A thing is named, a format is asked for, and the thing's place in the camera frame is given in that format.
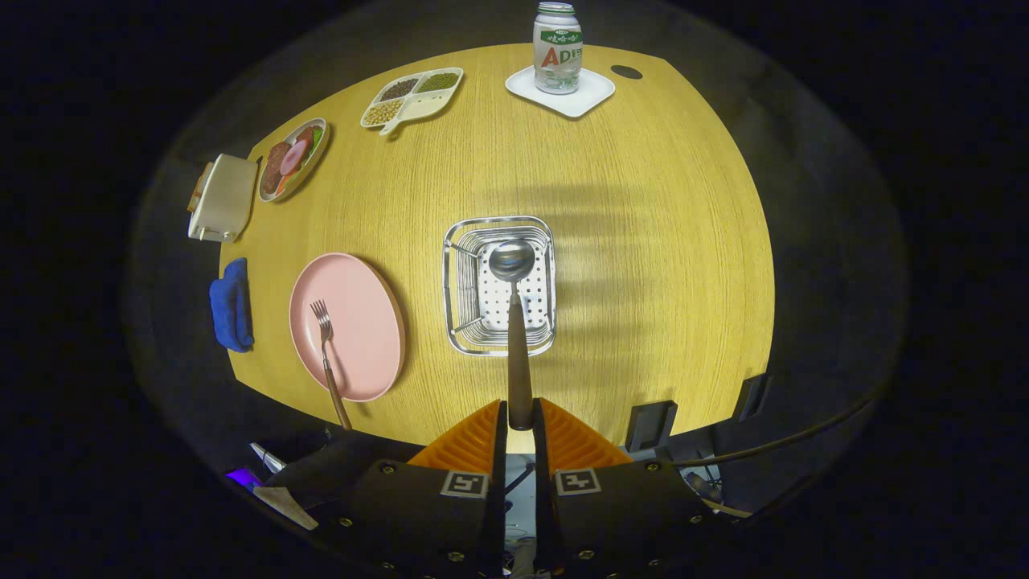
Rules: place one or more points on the large brown meat piece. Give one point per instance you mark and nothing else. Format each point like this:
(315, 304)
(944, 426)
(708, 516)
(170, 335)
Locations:
(276, 167)

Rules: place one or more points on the black table clamp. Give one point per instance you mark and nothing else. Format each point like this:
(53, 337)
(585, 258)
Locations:
(752, 396)
(651, 426)

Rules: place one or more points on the yellow soybeans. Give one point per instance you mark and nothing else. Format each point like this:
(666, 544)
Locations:
(383, 112)

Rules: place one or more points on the blue cloth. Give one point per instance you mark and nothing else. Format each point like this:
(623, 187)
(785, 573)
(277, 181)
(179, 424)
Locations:
(231, 310)

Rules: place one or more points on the white toaster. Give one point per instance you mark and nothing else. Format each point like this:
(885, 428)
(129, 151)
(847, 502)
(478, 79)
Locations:
(229, 197)

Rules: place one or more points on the white square coaster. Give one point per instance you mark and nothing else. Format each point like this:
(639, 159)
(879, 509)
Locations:
(591, 92)

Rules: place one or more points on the white strip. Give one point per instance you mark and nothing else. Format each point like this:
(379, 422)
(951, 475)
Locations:
(269, 458)

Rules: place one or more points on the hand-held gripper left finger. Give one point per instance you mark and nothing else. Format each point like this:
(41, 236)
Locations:
(498, 450)

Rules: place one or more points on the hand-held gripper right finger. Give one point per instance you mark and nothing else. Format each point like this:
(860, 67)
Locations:
(540, 450)

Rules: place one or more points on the green mung beans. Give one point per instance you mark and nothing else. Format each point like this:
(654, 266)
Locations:
(439, 82)

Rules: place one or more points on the pink ham slice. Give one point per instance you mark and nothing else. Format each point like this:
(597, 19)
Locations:
(293, 158)

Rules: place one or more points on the toast slice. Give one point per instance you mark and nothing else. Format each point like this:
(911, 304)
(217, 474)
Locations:
(197, 189)

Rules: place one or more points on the orange carrot piece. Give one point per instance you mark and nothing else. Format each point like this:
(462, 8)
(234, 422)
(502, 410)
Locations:
(283, 186)

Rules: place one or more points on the small brown meat piece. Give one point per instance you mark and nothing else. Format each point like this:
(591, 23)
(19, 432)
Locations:
(307, 134)

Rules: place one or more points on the white divided tray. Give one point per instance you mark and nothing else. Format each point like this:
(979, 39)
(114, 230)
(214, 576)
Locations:
(426, 103)

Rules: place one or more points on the oval white food plate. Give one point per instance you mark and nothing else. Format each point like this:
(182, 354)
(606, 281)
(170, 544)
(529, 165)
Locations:
(304, 181)

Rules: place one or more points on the pink round plate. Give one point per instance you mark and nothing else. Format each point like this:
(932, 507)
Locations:
(362, 322)

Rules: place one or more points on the white drink bottle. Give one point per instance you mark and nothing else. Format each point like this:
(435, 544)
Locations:
(557, 56)

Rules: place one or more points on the dark red beans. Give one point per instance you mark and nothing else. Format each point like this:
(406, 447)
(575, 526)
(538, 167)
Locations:
(399, 88)

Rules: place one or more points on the black backdrop cloth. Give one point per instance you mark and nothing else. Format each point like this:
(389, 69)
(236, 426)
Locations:
(804, 161)

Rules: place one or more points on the green lettuce leaf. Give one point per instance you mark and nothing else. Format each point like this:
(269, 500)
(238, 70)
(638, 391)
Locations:
(317, 138)

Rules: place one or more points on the purple lit device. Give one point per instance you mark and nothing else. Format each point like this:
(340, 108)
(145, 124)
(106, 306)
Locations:
(241, 478)

